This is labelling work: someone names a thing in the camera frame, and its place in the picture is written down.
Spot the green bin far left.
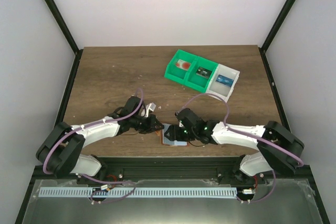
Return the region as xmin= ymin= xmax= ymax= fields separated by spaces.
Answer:
xmin=164 ymin=49 xmax=198 ymax=84

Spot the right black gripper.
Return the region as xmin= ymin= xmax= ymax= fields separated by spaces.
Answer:
xmin=164 ymin=125 xmax=197 ymax=142

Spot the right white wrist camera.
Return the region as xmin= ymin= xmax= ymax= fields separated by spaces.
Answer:
xmin=175 ymin=112 xmax=185 ymax=128

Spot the white bin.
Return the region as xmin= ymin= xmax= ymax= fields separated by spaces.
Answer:
xmin=206 ymin=64 xmax=240 ymax=102

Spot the right black frame post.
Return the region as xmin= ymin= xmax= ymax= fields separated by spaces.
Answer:
xmin=261 ymin=0 xmax=296 ymax=52

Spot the green bin middle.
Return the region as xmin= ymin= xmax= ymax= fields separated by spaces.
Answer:
xmin=184 ymin=57 xmax=218 ymax=93

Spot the left black frame post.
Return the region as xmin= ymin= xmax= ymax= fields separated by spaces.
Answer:
xmin=44 ymin=0 xmax=80 ymax=55

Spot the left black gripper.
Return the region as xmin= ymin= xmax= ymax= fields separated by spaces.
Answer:
xmin=131 ymin=114 xmax=164 ymax=134

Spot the black aluminium frame rail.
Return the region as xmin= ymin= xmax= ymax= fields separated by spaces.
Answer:
xmin=34 ymin=157 xmax=310 ymax=187

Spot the black frame post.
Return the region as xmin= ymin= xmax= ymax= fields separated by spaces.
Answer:
xmin=261 ymin=0 xmax=296 ymax=52
xmin=44 ymin=0 xmax=80 ymax=55

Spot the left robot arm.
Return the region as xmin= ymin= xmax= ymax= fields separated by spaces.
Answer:
xmin=36 ymin=96 xmax=164 ymax=184

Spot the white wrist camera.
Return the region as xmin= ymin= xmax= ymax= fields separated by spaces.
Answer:
xmin=175 ymin=112 xmax=185 ymax=128
xmin=141 ymin=102 xmax=156 ymax=118

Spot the light blue slotted cable duct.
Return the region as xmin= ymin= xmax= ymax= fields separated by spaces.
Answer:
xmin=38 ymin=187 xmax=237 ymax=199

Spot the green bin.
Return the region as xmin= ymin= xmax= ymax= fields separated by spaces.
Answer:
xmin=164 ymin=49 xmax=198 ymax=84
xmin=184 ymin=57 xmax=218 ymax=93

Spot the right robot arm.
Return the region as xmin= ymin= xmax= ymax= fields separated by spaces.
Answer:
xmin=163 ymin=108 xmax=304 ymax=184

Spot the brown leather card holder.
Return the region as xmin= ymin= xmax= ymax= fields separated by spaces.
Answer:
xmin=156 ymin=123 xmax=187 ymax=147

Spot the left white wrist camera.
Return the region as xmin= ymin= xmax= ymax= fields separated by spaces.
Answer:
xmin=141 ymin=102 xmax=156 ymax=118

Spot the blue card in bin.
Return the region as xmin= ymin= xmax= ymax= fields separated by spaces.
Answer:
xmin=216 ymin=74 xmax=234 ymax=88

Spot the red white card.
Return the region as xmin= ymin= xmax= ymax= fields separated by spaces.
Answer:
xmin=175 ymin=59 xmax=191 ymax=71

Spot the black card in bin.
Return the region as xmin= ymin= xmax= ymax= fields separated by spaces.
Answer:
xmin=196 ymin=67 xmax=212 ymax=79

